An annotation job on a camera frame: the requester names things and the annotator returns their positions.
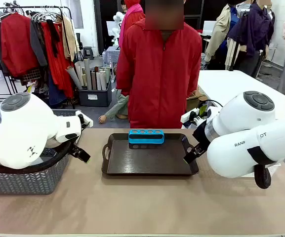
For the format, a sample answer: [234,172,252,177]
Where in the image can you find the black hanging scarf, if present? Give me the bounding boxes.
[45,19,61,58]

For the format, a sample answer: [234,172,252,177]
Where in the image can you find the white side table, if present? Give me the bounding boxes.
[197,70,285,119]

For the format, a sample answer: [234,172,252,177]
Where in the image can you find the dark grey hanging jacket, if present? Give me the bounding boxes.
[29,20,48,68]

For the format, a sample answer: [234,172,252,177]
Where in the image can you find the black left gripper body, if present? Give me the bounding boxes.
[69,143,84,158]

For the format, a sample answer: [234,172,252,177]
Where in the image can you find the brown cardboard box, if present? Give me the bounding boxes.
[186,85,207,113]

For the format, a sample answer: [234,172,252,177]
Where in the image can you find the person in red jacket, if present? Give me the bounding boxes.
[116,0,203,129]

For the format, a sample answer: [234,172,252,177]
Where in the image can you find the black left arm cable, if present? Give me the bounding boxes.
[0,140,74,173]

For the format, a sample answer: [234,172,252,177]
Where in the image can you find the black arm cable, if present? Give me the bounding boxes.
[197,99,224,110]
[0,140,74,173]

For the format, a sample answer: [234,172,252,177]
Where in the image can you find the person with pink scarf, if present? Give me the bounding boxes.
[119,0,146,50]

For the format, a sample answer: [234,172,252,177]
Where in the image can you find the black metal clothes rack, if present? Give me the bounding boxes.
[0,5,77,109]

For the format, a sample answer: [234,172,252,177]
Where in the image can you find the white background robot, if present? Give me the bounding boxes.
[112,10,123,49]

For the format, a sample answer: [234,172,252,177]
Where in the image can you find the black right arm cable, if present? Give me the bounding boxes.
[197,99,224,110]

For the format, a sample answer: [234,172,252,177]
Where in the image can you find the red hanging dress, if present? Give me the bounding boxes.
[41,21,74,99]

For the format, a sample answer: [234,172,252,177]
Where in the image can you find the dark grey storage crate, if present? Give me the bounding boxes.
[78,78,113,108]

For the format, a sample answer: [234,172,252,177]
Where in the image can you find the blue test tube rack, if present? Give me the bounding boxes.
[128,129,165,145]

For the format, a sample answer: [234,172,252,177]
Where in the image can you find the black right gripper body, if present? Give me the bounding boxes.
[192,120,213,152]

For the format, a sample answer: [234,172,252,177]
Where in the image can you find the dark brown plastic tray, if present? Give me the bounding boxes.
[102,133,200,176]

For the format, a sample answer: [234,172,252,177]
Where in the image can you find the brown paper roll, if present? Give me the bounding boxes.
[90,70,97,91]

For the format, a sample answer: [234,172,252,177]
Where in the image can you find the person in beige coat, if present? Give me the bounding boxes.
[204,1,239,70]

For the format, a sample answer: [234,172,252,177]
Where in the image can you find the mannequin arm green sleeve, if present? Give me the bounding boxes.
[98,89,130,124]

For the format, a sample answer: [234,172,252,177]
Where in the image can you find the blue checked tablecloth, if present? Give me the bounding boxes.
[102,46,121,67]

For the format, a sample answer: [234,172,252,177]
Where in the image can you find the red hanging jacket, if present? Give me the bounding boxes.
[0,12,40,78]

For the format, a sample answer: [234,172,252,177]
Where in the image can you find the beige hanging garment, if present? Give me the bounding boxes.
[61,15,81,62]

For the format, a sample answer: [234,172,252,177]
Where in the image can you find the white power strip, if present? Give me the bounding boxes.
[180,107,207,129]

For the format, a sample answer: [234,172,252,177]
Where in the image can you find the mannequin in dark purple jacket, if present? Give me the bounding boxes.
[227,1,276,78]

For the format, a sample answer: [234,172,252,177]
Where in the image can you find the tall grey paper roll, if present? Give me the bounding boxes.
[83,58,93,91]

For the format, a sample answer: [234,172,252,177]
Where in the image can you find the grey plastic basket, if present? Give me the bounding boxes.
[0,109,84,196]

